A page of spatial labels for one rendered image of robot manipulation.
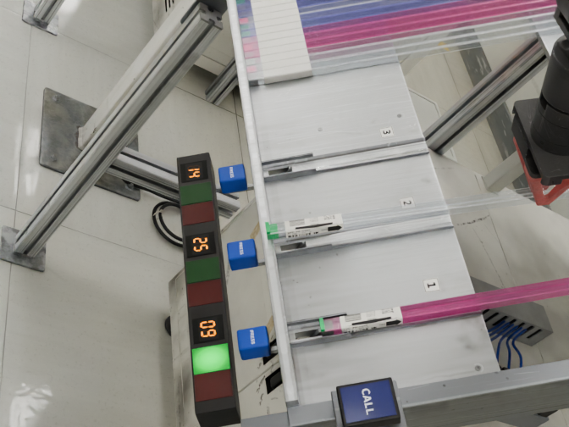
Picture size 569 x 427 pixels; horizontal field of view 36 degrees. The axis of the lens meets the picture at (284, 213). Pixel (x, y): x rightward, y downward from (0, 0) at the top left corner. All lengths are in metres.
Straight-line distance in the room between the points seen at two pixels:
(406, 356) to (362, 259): 0.12
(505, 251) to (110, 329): 0.75
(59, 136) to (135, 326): 0.47
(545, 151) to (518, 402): 0.24
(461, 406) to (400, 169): 0.29
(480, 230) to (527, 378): 0.73
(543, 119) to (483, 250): 0.67
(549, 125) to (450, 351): 0.23
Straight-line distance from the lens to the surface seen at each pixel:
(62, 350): 1.66
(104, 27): 2.37
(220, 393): 0.86
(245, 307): 1.52
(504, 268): 1.52
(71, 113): 2.05
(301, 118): 1.06
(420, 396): 0.82
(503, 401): 0.85
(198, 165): 1.05
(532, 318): 1.40
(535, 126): 0.87
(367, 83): 1.10
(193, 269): 0.95
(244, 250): 0.93
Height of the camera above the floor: 1.27
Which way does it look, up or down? 34 degrees down
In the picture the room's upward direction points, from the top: 47 degrees clockwise
